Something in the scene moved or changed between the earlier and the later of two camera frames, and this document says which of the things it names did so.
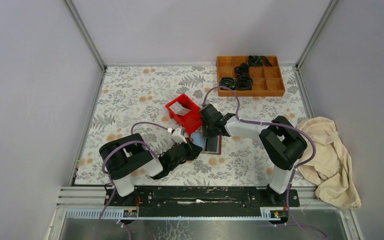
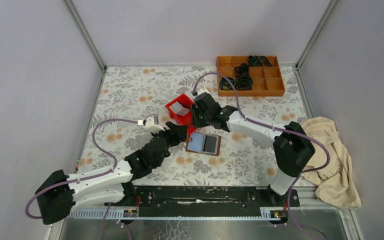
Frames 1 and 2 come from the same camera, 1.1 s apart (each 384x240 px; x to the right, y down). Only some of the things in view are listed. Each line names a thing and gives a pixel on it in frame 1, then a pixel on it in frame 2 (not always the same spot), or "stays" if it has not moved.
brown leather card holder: [210, 145] stays
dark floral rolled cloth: [228, 82] stays
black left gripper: [193, 150] to [176, 135]
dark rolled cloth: [243, 69] stays
